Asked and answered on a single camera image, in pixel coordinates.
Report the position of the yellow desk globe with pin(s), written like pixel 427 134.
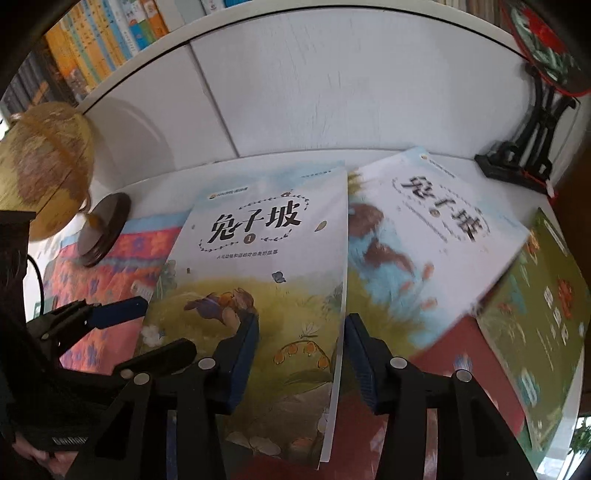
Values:
pixel 41 161

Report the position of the pink patterned cover book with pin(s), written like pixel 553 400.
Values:
pixel 138 249

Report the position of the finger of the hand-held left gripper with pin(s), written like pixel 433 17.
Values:
pixel 161 355
pixel 121 309

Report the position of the round embroidered ornament on stand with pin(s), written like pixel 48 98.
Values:
pixel 540 41

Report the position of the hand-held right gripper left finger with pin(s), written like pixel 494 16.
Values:
pixel 244 353

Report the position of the white bookcase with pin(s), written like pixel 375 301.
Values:
pixel 323 83

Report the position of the person's left hand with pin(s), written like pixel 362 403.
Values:
pixel 37 462

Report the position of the white blue-brown picture book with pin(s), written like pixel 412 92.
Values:
pixel 438 221

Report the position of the green plant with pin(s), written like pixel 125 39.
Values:
pixel 581 441

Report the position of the row of shelved books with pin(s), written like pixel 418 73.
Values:
pixel 111 41

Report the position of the white meadow picture book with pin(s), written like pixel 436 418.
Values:
pixel 277 258

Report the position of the green flower cover book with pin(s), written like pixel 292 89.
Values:
pixel 545 332

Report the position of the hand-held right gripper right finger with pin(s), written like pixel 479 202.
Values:
pixel 359 362

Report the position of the red cover book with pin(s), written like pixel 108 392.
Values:
pixel 461 374

